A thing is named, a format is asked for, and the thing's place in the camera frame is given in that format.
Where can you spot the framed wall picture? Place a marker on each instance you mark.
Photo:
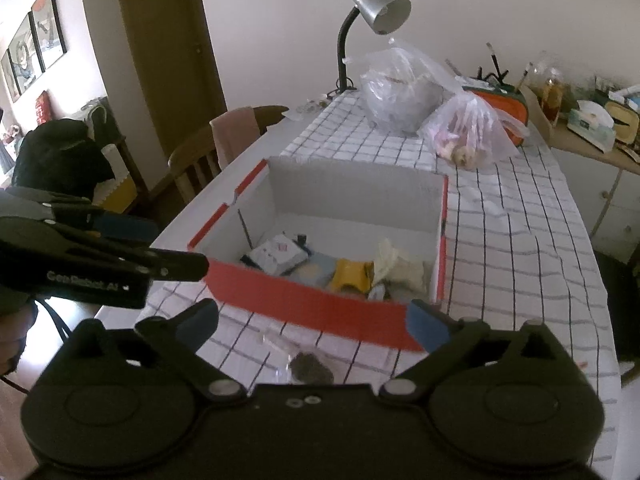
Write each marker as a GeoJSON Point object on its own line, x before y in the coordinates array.
{"type": "Point", "coordinates": [25, 55]}
{"type": "Point", "coordinates": [47, 25]}
{"type": "Point", "coordinates": [10, 77]}

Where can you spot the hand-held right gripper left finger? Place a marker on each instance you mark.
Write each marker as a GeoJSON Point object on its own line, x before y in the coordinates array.
{"type": "Point", "coordinates": [200, 320]}

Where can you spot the glass jar with amber liquid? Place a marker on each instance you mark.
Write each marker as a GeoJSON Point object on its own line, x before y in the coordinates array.
{"type": "Point", "coordinates": [547, 87]}

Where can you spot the silver desk lamp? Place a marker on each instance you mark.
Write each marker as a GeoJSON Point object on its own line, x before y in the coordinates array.
{"type": "Point", "coordinates": [380, 5]}

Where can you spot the checked white tablecloth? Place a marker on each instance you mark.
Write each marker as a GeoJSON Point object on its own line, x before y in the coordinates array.
{"type": "Point", "coordinates": [510, 240]}

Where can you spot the pink towel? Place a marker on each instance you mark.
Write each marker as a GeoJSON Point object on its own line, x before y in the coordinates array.
{"type": "Point", "coordinates": [232, 132]}

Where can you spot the white wooden cabinet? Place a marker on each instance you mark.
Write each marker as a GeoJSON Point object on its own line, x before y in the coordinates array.
{"type": "Point", "coordinates": [615, 195]}

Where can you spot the dark brown cookie packet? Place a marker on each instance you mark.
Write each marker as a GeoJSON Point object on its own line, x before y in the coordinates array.
{"type": "Point", "coordinates": [310, 367]}

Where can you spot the clear cream snack packet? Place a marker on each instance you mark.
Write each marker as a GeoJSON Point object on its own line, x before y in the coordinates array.
{"type": "Point", "coordinates": [400, 265]}

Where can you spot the wooden desktop organizer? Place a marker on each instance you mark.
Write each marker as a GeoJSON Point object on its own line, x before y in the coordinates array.
{"type": "Point", "coordinates": [537, 110]}

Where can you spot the orange bag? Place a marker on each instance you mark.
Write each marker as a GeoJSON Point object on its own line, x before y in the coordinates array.
{"type": "Point", "coordinates": [505, 107]}

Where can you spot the person's left hand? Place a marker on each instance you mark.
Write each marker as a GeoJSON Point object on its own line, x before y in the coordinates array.
{"type": "Point", "coordinates": [17, 330]}

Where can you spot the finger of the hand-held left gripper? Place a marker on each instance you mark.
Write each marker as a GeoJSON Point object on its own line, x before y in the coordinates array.
{"type": "Point", "coordinates": [170, 265]}
{"type": "Point", "coordinates": [125, 227]}

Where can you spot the light blue snack packet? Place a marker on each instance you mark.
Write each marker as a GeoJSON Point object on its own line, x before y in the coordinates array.
{"type": "Point", "coordinates": [315, 270]}

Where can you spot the black forked stand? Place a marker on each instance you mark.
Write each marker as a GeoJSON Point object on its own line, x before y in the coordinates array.
{"type": "Point", "coordinates": [495, 67]}

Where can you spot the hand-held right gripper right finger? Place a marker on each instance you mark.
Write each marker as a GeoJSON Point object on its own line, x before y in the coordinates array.
{"type": "Point", "coordinates": [425, 325]}

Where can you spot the large clear plastic bag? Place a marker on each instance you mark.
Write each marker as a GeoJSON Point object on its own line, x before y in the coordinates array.
{"type": "Point", "coordinates": [405, 95]}

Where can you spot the yellow snack packet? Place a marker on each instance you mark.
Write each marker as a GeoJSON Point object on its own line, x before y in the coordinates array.
{"type": "Point", "coordinates": [350, 275]}

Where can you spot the pinkish plastic bag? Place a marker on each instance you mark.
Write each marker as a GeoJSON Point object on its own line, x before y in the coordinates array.
{"type": "Point", "coordinates": [470, 130]}

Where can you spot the brown wooden door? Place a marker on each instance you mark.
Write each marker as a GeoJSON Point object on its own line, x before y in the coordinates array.
{"type": "Point", "coordinates": [170, 60]}

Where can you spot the white navy snack packet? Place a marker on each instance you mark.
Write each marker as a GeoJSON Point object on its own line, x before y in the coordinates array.
{"type": "Point", "coordinates": [275, 252]}

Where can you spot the green white tissue box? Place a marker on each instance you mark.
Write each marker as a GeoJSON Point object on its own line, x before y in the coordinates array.
{"type": "Point", "coordinates": [592, 125]}

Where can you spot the red cardboard box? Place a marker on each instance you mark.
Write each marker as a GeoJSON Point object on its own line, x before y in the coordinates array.
{"type": "Point", "coordinates": [310, 310]}

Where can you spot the dark cloth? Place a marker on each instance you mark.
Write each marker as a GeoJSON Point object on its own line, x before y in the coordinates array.
{"type": "Point", "coordinates": [60, 155]}

